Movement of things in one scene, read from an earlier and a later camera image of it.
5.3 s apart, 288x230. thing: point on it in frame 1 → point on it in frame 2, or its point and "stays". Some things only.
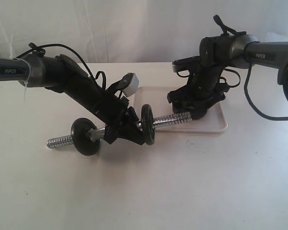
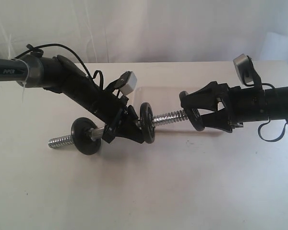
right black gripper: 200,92 → 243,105
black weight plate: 83,143 stays
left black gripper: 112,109 stays
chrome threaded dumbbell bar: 99,134 stays
